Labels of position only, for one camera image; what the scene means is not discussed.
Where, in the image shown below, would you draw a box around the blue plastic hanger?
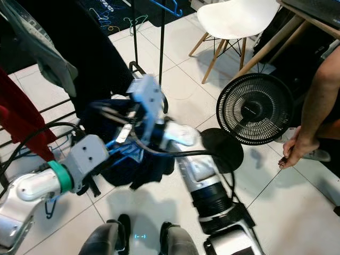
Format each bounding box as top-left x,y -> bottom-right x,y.
104,127 -> 141,165
148,0 -> 185,18

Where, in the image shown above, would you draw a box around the red hanging garment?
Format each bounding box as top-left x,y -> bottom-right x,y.
0,69 -> 56,163

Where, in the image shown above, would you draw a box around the white chair wooden legs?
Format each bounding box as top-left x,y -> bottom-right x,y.
189,0 -> 282,86

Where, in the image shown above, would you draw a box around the black metal clothes rack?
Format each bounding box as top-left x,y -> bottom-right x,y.
0,0 -> 168,160

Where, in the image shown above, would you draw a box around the grey robot leg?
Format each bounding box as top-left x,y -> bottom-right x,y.
80,214 -> 132,255
159,222 -> 202,255

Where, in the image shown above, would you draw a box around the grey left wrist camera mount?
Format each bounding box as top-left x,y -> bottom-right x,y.
68,134 -> 109,189

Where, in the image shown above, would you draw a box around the person in navy clothes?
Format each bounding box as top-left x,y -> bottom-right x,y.
279,40 -> 340,171

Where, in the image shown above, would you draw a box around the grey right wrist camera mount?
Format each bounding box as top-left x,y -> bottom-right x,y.
130,74 -> 164,140

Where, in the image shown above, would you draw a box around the grey printed shirt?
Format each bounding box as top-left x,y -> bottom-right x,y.
3,0 -> 79,99

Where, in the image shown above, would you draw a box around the loose wire hanger pile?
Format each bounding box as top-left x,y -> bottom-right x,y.
85,0 -> 149,35

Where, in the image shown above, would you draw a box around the grey robot left leg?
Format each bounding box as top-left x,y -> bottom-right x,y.
80,214 -> 132,255

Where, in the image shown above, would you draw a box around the grey robot right leg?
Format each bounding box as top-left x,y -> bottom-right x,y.
159,222 -> 202,255

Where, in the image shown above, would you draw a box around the light wooden table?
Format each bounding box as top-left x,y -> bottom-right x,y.
231,0 -> 340,80

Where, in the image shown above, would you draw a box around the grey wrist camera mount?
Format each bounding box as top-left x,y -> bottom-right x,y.
130,74 -> 164,140
68,134 -> 109,189

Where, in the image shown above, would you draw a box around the black hanging garment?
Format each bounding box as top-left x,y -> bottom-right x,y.
21,0 -> 133,120

